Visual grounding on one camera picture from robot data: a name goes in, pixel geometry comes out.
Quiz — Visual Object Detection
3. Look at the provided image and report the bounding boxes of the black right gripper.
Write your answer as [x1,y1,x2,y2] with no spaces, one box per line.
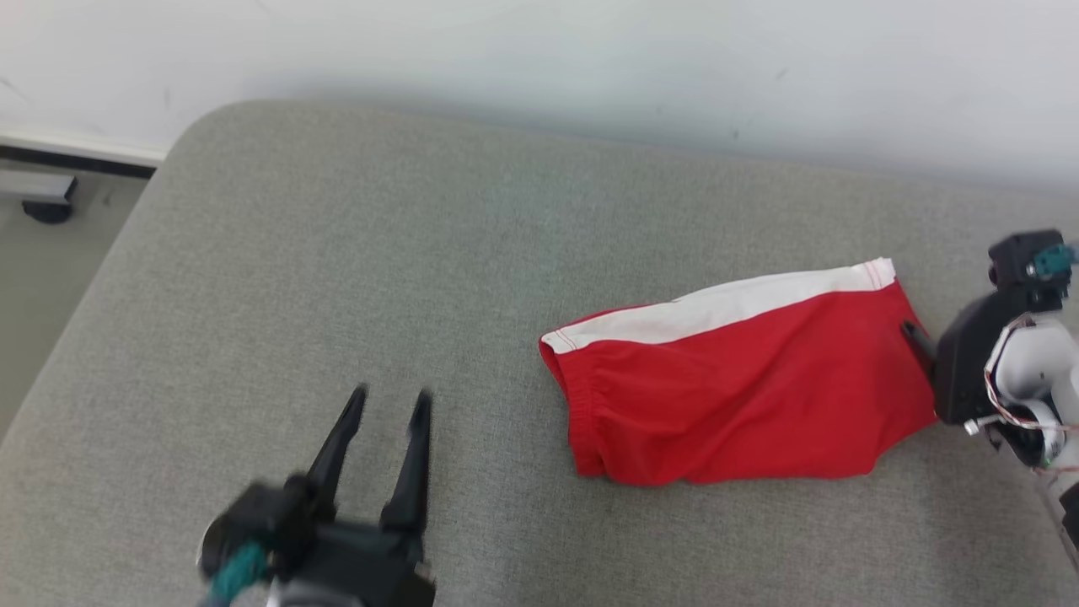
[900,287,1042,427]

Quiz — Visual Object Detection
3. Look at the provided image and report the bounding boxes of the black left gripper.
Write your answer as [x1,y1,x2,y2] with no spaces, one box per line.
[282,384,437,607]

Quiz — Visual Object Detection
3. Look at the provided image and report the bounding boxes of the red shorts with white stripe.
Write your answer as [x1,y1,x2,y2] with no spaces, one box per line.
[539,257,938,487]

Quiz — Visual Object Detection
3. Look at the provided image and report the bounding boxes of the black round furniture foot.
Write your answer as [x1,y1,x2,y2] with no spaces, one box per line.
[21,198,77,225]

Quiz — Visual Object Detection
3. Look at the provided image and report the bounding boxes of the grey metal bar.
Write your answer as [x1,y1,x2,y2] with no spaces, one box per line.
[0,169,78,205]

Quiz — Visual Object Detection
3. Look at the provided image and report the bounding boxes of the red white wire bundle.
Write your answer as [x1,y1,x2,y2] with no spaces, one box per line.
[965,314,1079,475]

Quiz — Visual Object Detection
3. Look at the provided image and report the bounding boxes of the right camera cable teal plug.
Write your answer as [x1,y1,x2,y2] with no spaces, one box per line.
[1033,243,1079,281]

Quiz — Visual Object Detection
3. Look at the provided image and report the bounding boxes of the camera cable teal plug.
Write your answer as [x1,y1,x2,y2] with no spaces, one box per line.
[1033,243,1079,281]
[202,544,272,607]

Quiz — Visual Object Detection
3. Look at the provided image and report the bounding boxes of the left camera cable teal plug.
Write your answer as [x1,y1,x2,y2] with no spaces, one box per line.
[202,544,272,607]

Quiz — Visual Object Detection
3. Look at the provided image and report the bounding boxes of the white wall baseboard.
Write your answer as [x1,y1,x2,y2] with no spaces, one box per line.
[0,126,169,167]

